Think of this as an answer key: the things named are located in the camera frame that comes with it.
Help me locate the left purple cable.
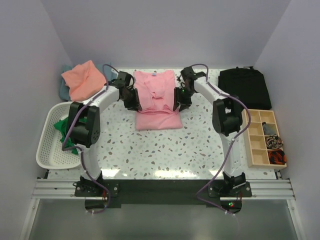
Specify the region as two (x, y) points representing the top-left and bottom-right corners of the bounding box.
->
(61, 64), (120, 215)

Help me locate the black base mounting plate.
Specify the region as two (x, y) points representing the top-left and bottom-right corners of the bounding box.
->
(73, 179), (253, 212)

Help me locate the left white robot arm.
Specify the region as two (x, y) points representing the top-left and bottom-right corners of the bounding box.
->
(62, 71), (142, 196)

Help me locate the white plastic laundry basket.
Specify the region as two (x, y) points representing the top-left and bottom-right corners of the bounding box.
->
(36, 102), (80, 170)

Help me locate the black folded garment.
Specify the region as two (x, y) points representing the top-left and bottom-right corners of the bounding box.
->
(218, 67), (272, 110)

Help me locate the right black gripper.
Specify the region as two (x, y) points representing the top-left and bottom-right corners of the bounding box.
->
(173, 86), (196, 112)

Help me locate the patterned black item in tray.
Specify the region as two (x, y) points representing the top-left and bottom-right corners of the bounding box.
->
(265, 135), (284, 150)

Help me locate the grey item in tray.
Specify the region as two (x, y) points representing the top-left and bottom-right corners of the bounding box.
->
(262, 122), (277, 136)

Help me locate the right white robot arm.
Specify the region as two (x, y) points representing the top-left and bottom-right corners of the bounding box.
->
(173, 66), (246, 197)

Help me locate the wooden compartment tray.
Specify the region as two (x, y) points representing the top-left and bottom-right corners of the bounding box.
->
(242, 109), (287, 170)

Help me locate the green t shirt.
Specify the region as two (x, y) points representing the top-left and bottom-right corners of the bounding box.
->
(53, 117), (78, 155)

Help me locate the orange black item in tray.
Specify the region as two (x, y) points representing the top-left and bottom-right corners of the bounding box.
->
(268, 149), (287, 165)

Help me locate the pink t shirt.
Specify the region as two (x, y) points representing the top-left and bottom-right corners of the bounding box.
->
(134, 70), (183, 131)

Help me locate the aluminium rail frame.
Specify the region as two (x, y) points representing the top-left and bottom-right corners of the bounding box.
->
(32, 179), (295, 200)

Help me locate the salmon folded t shirt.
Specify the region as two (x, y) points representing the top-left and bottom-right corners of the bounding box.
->
(61, 60), (108, 102)

